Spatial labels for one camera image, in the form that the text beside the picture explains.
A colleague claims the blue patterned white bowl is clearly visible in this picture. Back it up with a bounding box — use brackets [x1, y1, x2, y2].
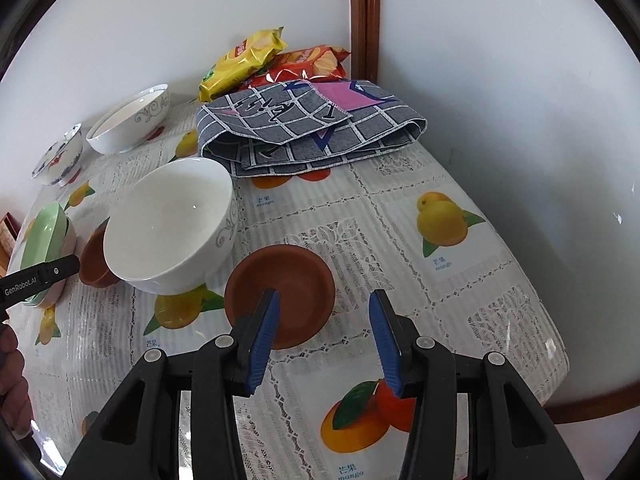
[32, 124, 84, 185]

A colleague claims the brown wooden side shelf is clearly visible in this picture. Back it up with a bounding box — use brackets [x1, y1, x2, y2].
[0, 212, 21, 278]

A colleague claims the grey checked folded cloth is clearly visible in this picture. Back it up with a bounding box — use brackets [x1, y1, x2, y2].
[196, 79, 427, 179]

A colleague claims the brown wooden door frame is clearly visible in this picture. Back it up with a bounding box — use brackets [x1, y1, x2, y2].
[350, 0, 381, 82]

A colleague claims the person's left hand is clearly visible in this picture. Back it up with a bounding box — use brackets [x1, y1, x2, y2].
[0, 324, 32, 439]

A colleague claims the red chips bag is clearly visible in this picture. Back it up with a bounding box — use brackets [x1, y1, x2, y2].
[240, 44, 350, 90]

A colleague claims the plain white bowl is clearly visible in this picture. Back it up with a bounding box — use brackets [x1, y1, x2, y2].
[103, 157, 238, 296]

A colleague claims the yellow chips bag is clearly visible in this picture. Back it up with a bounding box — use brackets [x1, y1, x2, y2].
[198, 27, 288, 103]

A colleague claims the brown clay saucer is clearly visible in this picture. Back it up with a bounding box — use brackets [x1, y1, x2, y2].
[79, 219, 119, 288]
[224, 244, 335, 350]

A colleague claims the large white bowl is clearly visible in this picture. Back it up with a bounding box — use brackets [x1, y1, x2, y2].
[86, 84, 170, 155]

